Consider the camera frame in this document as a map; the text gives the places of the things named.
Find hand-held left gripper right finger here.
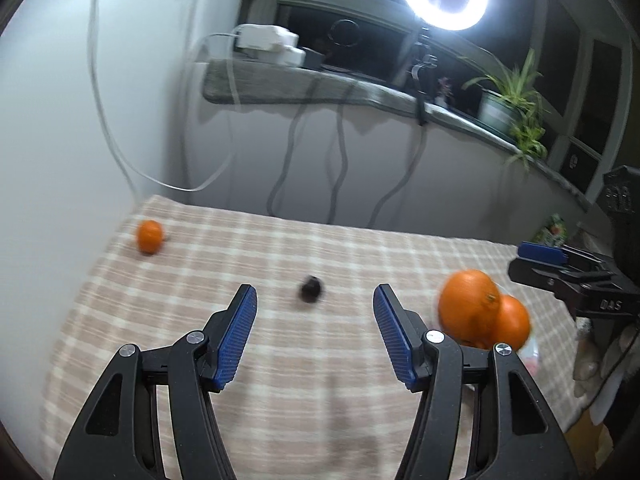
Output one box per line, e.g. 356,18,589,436
372,283,586,480

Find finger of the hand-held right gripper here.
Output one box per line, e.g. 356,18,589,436
517,241,608,267
507,257,618,292

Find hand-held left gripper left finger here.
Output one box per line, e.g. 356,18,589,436
52,283,259,480

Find large orange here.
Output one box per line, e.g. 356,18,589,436
487,294,532,351
437,269,501,348

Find white floral plate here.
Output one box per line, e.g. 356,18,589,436
515,330,543,376

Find dark chestnut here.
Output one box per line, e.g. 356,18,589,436
298,275,323,305

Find floral packet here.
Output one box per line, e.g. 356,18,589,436
535,214,568,246

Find beige cloth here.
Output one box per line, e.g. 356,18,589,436
572,317,640,431

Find beige plaid blanket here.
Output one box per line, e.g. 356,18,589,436
40,194,576,480

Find small tangerine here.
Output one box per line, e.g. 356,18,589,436
137,220,165,255

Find green potted plant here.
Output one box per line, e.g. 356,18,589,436
462,49,551,166

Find small dark plant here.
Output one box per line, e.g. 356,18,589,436
435,77,456,108

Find black light stand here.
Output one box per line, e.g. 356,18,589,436
407,27,441,128

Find grey stone windowsill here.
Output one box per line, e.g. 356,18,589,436
202,59,593,211

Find white power adapter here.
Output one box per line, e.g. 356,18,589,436
237,46,307,68
235,22,300,51

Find black cable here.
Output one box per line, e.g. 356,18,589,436
367,125,431,231
325,85,356,223
267,105,306,218

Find white cable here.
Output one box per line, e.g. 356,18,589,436
85,0,241,193

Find grey window frame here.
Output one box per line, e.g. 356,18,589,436
240,0,640,201

